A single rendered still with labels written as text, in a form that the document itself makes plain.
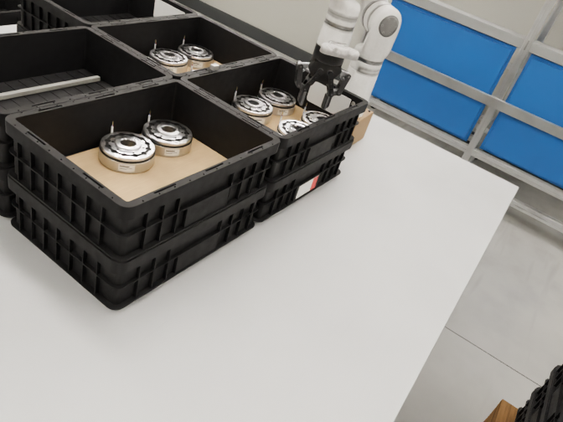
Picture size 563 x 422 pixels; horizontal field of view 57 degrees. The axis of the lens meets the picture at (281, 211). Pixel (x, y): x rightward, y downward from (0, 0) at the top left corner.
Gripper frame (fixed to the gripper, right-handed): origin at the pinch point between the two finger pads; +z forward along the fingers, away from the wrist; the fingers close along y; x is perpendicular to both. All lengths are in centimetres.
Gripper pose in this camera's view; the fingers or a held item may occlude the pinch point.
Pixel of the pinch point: (313, 100)
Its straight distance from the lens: 132.0
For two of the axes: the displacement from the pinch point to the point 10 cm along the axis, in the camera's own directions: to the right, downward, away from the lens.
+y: -9.5, -1.2, -2.9
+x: 1.6, 6.1, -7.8
